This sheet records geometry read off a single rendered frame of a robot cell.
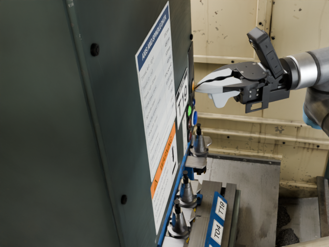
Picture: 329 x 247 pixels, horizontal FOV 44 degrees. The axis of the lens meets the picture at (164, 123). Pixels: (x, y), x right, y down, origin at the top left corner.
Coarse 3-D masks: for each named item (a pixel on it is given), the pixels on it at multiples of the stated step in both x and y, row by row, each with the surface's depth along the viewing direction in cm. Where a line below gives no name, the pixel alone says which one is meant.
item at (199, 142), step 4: (196, 136) 133; (200, 136) 133; (196, 140) 134; (200, 140) 134; (196, 144) 135; (200, 144) 134; (204, 144) 135; (192, 148) 138; (196, 148) 135; (200, 148) 135; (204, 148) 136; (200, 152) 136
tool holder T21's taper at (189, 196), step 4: (188, 180) 117; (184, 184) 116; (188, 184) 116; (180, 188) 118; (184, 188) 117; (188, 188) 117; (180, 192) 119; (184, 192) 117; (188, 192) 117; (192, 192) 119; (180, 196) 119; (184, 196) 118; (188, 196) 118; (192, 196) 119; (184, 200) 119; (188, 200) 119
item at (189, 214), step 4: (172, 208) 119; (184, 208) 119; (188, 208) 119; (192, 208) 119; (172, 212) 118; (184, 212) 118; (188, 212) 117; (192, 212) 117; (188, 216) 116; (192, 216) 116; (188, 220) 115
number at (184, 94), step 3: (186, 81) 75; (186, 84) 76; (186, 87) 76; (183, 90) 73; (186, 90) 76; (183, 93) 73; (186, 93) 76; (183, 96) 74; (186, 96) 77; (183, 99) 74; (186, 99) 77; (183, 102) 74; (183, 105) 75; (183, 108) 75
